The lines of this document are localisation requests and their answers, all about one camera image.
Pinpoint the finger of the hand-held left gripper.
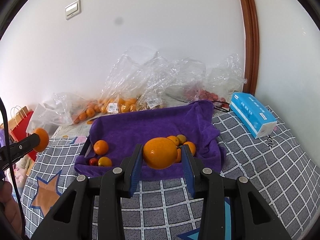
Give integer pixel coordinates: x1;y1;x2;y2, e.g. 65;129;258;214
10;133;41;155

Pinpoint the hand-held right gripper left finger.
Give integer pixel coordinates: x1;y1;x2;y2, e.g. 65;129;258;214
31;144;143;240

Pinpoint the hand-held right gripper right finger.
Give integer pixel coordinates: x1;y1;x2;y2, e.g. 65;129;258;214
181;144;292;240

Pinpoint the oval orange citrus fruit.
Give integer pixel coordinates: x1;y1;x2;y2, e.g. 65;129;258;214
142;137;177;170

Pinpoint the black tray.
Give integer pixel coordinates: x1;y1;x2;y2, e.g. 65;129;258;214
79;136;94;158

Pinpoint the heap of small red fruits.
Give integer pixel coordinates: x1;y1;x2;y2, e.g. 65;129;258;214
186;89;225;103

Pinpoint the person's left hand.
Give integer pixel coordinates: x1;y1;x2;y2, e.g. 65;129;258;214
0;179;22;233

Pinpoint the red paper shopping bag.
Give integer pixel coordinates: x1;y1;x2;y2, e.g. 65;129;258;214
10;110;38;162

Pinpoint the white pink plush toy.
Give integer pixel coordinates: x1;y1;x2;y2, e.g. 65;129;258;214
14;155;34;183

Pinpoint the white translucent plastic bag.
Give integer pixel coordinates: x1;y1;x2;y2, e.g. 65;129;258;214
26;102;54;134

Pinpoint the brown paper shopping bag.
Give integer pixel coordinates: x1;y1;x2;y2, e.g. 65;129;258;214
6;105;29;130

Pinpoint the purple towel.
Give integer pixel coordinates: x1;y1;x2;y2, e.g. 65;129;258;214
74;100;227;182

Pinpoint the heap of light bagged oranges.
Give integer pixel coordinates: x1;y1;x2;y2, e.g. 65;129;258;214
100;97;138;113

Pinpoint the heap of tan longans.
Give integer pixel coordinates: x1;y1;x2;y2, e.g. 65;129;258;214
137;97;163;110

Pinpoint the heap of dark bagged mandarins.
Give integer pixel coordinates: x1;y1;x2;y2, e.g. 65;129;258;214
72;100;102;124

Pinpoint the grey plaid star blanket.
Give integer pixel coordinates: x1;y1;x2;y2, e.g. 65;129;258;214
21;105;310;240

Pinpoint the blue tissue pack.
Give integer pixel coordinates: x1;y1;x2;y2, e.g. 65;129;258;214
229;92;277;139

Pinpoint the plastic bag of kumquats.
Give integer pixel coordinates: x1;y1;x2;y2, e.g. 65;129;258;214
99;49;160;114

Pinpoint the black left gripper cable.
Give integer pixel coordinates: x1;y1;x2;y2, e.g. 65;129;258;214
0;96;27;238

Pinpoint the thin black cable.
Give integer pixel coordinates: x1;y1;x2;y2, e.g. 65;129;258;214
212;100;232;113

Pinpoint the white wall light switch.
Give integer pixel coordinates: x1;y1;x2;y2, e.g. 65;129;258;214
65;0;82;20

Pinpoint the brown wooden door frame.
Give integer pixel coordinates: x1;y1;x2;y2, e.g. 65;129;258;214
235;0;259;95

